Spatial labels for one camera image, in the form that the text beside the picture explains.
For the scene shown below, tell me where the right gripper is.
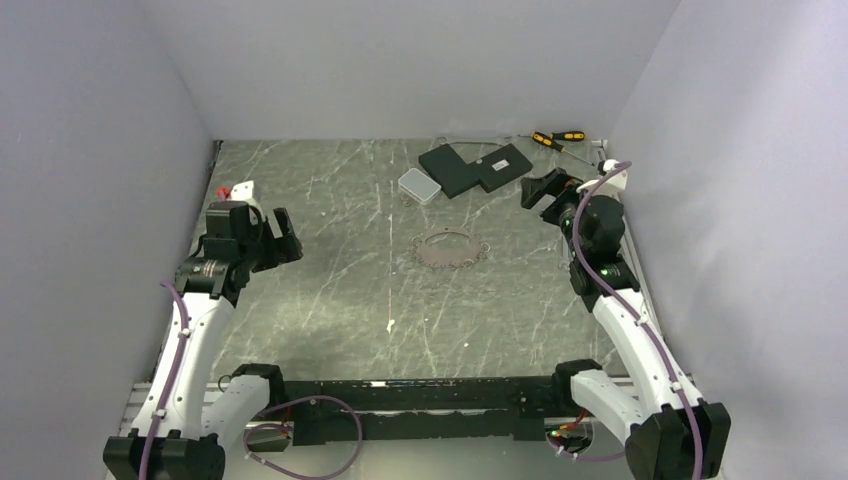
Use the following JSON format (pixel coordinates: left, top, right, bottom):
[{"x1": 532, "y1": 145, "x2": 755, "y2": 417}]
[{"x1": 521, "y1": 168, "x2": 596, "y2": 259}]

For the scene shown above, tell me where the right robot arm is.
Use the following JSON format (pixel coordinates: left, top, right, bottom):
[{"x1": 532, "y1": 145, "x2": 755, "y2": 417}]
[{"x1": 520, "y1": 164, "x2": 731, "y2": 479}]

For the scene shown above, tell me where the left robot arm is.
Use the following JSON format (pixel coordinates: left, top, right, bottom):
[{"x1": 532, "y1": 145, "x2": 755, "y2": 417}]
[{"x1": 103, "y1": 200, "x2": 303, "y2": 479}]

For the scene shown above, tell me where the black rectangular box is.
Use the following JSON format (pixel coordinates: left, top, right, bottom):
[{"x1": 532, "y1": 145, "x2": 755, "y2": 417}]
[{"x1": 474, "y1": 144, "x2": 533, "y2": 193}]

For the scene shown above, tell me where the yellow black screwdriver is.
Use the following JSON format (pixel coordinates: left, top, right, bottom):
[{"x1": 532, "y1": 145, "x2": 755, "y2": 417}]
[
  {"x1": 532, "y1": 139, "x2": 592, "y2": 165},
  {"x1": 526, "y1": 131, "x2": 586, "y2": 143}
]

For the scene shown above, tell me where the white rectangular box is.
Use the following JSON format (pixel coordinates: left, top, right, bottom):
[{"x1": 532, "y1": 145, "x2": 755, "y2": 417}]
[{"x1": 398, "y1": 168, "x2": 442, "y2": 205}]

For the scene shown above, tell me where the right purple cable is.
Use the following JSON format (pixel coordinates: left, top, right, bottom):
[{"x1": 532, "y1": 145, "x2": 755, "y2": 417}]
[{"x1": 572, "y1": 161, "x2": 704, "y2": 480}]

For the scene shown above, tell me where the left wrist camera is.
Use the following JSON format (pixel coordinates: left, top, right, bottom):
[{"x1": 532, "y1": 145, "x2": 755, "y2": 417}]
[{"x1": 215, "y1": 180, "x2": 261, "y2": 209}]

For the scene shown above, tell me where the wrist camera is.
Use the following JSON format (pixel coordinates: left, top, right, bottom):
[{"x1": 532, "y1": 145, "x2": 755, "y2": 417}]
[
  {"x1": 215, "y1": 180, "x2": 261, "y2": 209},
  {"x1": 576, "y1": 159, "x2": 632, "y2": 197}
]

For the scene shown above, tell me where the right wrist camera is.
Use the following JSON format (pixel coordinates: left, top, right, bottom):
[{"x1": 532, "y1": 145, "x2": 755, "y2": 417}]
[{"x1": 576, "y1": 159, "x2": 632, "y2": 197}]

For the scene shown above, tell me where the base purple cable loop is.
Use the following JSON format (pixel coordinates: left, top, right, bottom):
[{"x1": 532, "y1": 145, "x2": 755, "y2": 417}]
[{"x1": 242, "y1": 396, "x2": 364, "y2": 480}]

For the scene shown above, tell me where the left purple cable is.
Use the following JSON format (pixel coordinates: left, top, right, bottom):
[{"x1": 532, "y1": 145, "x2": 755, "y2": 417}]
[{"x1": 135, "y1": 280, "x2": 193, "y2": 480}]

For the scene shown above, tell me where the black base frame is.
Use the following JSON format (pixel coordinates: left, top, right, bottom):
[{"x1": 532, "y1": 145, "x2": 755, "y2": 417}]
[{"x1": 228, "y1": 362, "x2": 598, "y2": 446}]

